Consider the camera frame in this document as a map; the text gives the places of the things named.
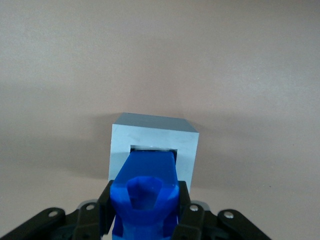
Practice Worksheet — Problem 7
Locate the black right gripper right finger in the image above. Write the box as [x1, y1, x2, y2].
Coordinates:
[172, 179, 274, 240]

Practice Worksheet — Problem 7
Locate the gray cube base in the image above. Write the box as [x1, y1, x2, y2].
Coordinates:
[108, 112, 201, 194]

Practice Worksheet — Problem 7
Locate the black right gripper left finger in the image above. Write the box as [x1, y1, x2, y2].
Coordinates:
[0, 179, 118, 240]

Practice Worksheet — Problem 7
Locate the blue plastic part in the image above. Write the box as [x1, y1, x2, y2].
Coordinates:
[109, 147, 180, 240]

